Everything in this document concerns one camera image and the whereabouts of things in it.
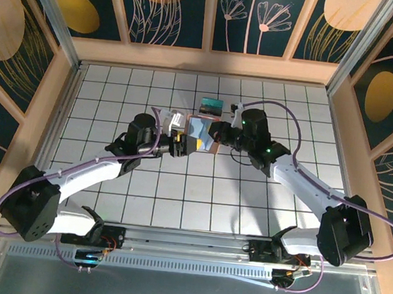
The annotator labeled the tan leather card holder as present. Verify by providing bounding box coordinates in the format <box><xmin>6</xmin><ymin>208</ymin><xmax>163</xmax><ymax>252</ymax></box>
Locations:
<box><xmin>183</xmin><ymin>114</ymin><xmax>224</xmax><ymax>157</ymax></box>

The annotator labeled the clear acrylic card stand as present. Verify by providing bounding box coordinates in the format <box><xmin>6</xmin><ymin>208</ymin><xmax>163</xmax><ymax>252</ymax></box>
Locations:
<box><xmin>198</xmin><ymin>96</ymin><xmax>226</xmax><ymax>121</ymax></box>

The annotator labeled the small controller board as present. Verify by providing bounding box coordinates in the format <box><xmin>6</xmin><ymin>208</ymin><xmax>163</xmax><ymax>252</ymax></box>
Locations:
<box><xmin>74</xmin><ymin>247</ymin><xmax>104</xmax><ymax>269</ymax></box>
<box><xmin>270</xmin><ymin>267</ymin><xmax>312</xmax><ymax>294</ymax></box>

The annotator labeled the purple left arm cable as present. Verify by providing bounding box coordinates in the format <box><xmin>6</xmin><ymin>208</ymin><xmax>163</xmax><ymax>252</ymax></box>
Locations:
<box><xmin>0</xmin><ymin>90</ymin><xmax>168</xmax><ymax>278</ymax></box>

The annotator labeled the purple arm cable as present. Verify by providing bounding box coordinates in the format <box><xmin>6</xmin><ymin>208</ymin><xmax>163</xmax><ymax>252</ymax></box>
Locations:
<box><xmin>0</xmin><ymin>90</ymin><xmax>168</xmax><ymax>278</ymax></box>
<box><xmin>218</xmin><ymin>97</ymin><xmax>393</xmax><ymax>294</ymax></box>

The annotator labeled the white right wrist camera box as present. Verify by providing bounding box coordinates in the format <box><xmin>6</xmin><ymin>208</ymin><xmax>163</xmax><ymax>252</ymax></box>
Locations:
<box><xmin>226</xmin><ymin>101</ymin><xmax>246</xmax><ymax>128</ymax></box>

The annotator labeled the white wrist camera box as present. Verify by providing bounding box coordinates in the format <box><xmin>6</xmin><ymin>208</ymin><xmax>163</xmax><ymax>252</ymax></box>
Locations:
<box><xmin>226</xmin><ymin>101</ymin><xmax>246</xmax><ymax>128</ymax></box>
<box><xmin>159</xmin><ymin>107</ymin><xmax>185</xmax><ymax>134</ymax></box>

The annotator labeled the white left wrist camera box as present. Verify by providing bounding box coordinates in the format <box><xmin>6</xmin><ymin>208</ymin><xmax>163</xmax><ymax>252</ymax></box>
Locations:
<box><xmin>159</xmin><ymin>107</ymin><xmax>185</xmax><ymax>134</ymax></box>

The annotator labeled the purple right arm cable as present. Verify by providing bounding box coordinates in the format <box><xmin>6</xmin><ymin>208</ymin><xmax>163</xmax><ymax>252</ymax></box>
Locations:
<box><xmin>218</xmin><ymin>97</ymin><xmax>393</xmax><ymax>294</ymax></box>

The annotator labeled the aluminium table side rail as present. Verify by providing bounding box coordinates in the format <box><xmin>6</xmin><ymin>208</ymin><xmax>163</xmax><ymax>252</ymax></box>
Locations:
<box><xmin>309</xmin><ymin>90</ymin><xmax>379</xmax><ymax>248</ymax></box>
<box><xmin>15</xmin><ymin>57</ymin><xmax>88</xmax><ymax>219</ymax></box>

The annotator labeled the aluminium frame rail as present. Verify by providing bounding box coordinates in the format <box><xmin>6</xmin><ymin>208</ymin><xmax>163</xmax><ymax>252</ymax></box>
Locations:
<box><xmin>0</xmin><ymin>205</ymin><xmax>381</xmax><ymax>282</ymax></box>

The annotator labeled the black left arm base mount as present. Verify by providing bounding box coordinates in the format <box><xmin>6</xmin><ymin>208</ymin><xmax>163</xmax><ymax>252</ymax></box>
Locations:
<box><xmin>60</xmin><ymin>219</ymin><xmax>127</xmax><ymax>252</ymax></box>

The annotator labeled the perforated grey cable duct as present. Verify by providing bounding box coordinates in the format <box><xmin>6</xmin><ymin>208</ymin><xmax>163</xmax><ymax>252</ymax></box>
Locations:
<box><xmin>6</xmin><ymin>238</ymin><xmax>276</xmax><ymax>288</ymax></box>

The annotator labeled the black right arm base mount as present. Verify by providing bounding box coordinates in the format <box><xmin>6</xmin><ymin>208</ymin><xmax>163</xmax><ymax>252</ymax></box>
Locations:
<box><xmin>246</xmin><ymin>238</ymin><xmax>314</xmax><ymax>271</ymax></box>

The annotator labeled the aluminium corner post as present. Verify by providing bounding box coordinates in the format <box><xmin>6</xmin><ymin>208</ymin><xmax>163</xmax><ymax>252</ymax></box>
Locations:
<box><xmin>325</xmin><ymin>0</ymin><xmax>393</xmax><ymax>102</ymax></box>
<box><xmin>9</xmin><ymin>0</ymin><xmax>92</xmax><ymax>71</ymax></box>

